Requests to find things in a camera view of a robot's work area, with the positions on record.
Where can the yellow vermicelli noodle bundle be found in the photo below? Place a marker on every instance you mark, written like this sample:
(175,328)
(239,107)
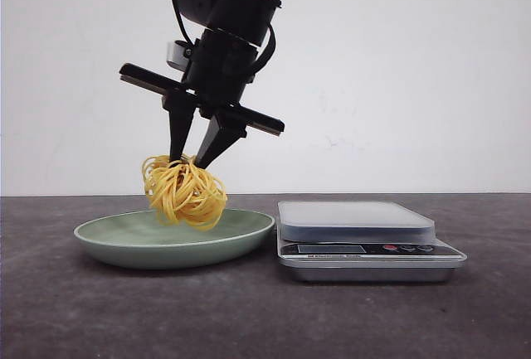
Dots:
(180,191)

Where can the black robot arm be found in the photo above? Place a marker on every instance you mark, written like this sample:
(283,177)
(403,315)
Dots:
(249,20)

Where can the light green round plate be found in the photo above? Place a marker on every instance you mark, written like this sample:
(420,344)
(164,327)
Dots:
(137,240)

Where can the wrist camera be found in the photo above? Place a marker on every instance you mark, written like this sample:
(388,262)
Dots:
(178,54)

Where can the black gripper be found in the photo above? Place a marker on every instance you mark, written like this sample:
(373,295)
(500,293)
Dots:
(220,67)

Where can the silver digital kitchen scale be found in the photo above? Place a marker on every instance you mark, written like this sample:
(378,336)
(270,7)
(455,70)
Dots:
(362,241)

